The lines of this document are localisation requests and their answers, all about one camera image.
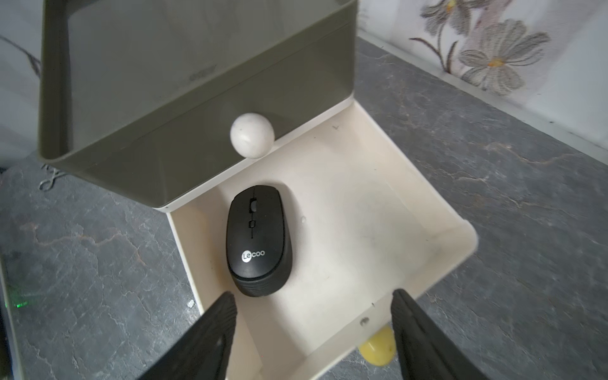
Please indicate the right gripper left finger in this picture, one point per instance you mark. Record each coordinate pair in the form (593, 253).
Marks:
(204, 350)

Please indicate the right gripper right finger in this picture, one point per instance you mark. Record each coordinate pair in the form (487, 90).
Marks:
(424, 351)

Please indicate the white drawer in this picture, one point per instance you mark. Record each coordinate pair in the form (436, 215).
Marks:
(364, 222)

